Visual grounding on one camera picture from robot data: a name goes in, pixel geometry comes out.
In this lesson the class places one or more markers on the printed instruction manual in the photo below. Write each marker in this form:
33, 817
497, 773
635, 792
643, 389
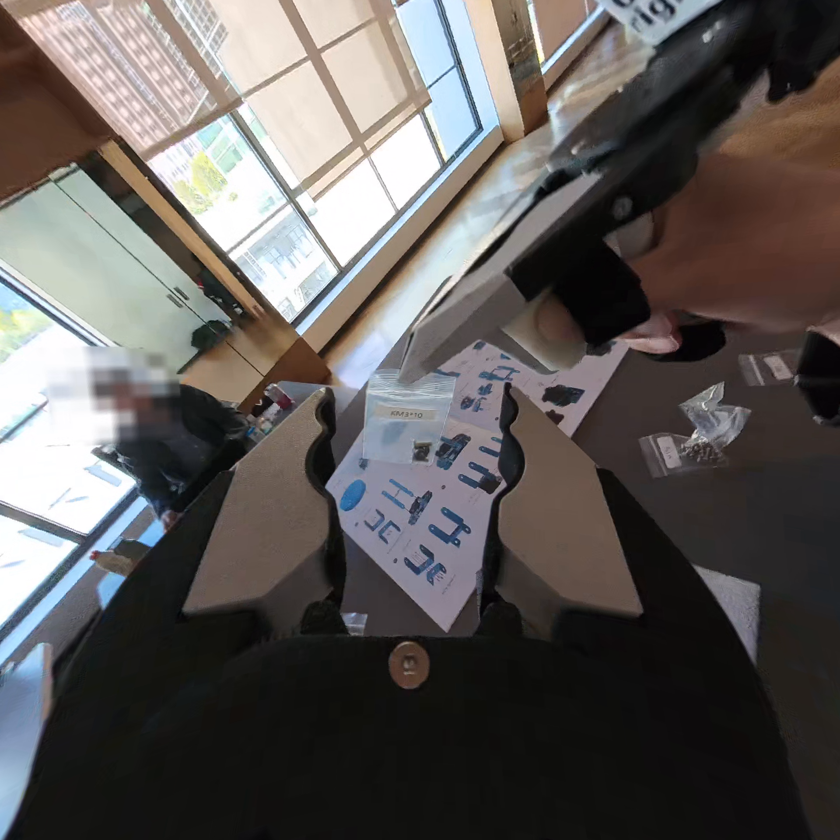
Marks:
463, 594

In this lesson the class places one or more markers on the large window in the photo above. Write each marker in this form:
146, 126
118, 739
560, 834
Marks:
262, 216
39, 492

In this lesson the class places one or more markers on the pale green cabinet doors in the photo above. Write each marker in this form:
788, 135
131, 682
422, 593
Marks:
98, 262

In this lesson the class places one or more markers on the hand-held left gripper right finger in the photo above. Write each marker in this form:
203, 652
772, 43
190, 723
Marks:
564, 531

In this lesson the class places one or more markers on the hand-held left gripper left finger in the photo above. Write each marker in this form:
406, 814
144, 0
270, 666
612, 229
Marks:
269, 525

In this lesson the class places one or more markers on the beige roller blind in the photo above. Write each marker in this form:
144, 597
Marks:
295, 98

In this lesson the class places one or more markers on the white foam frame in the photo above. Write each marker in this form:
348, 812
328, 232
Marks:
735, 604

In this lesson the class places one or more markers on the person's right hand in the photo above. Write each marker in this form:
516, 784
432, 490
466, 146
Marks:
754, 229

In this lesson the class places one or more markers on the beige pillar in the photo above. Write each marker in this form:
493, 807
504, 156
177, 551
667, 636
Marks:
505, 65

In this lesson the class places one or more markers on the crumpled clear screw bag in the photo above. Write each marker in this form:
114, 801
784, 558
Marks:
722, 420

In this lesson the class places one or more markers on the light wooden cabinet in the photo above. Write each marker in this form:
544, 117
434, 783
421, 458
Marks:
262, 358

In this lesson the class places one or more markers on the small clear hardware bag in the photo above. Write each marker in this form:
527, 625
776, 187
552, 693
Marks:
761, 367

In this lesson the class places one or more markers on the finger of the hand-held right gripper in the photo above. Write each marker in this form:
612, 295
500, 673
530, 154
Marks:
472, 315

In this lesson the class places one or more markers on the light wooden door frame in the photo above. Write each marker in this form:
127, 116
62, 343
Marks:
184, 229

